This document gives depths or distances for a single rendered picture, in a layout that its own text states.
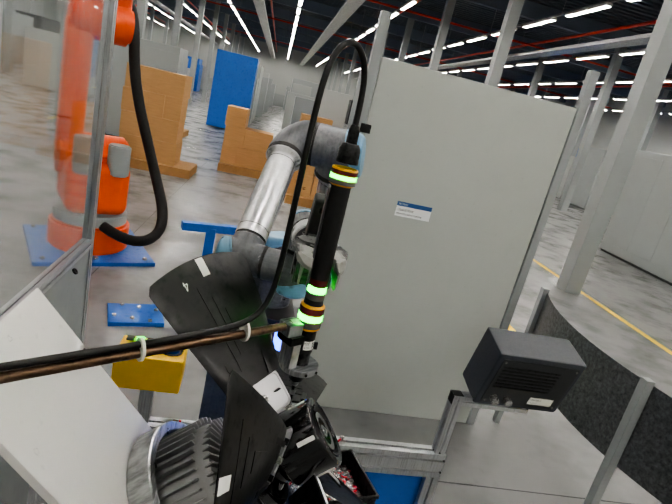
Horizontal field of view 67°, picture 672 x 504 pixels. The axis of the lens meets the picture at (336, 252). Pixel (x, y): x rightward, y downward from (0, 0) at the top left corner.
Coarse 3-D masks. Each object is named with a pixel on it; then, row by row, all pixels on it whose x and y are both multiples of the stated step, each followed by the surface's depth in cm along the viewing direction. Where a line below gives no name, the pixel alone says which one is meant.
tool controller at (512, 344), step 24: (504, 336) 137; (528, 336) 140; (480, 360) 140; (504, 360) 131; (528, 360) 133; (552, 360) 134; (576, 360) 137; (480, 384) 138; (504, 384) 136; (528, 384) 137; (552, 384) 138; (528, 408) 143; (552, 408) 143
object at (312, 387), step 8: (280, 368) 108; (280, 376) 104; (288, 376) 106; (312, 376) 114; (288, 384) 102; (304, 384) 105; (312, 384) 108; (320, 384) 111; (288, 392) 99; (296, 392) 100; (304, 392) 101; (312, 392) 103; (320, 392) 106; (296, 400) 96
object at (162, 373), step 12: (132, 360) 119; (144, 360) 119; (156, 360) 120; (168, 360) 121; (180, 360) 122; (120, 372) 119; (132, 372) 120; (144, 372) 120; (156, 372) 121; (168, 372) 121; (180, 372) 122; (120, 384) 120; (132, 384) 121; (144, 384) 121; (156, 384) 122; (168, 384) 122; (180, 384) 125
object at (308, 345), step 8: (352, 128) 78; (352, 136) 78; (344, 144) 78; (352, 144) 78; (344, 152) 78; (352, 152) 78; (360, 152) 80; (336, 160) 79; (344, 160) 78; (352, 160) 78; (312, 336) 87; (304, 344) 87; (312, 344) 88; (304, 352) 88; (304, 360) 89
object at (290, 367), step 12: (288, 324) 84; (300, 324) 85; (288, 336) 84; (300, 336) 85; (288, 348) 86; (288, 360) 86; (312, 360) 92; (288, 372) 87; (300, 372) 87; (312, 372) 88
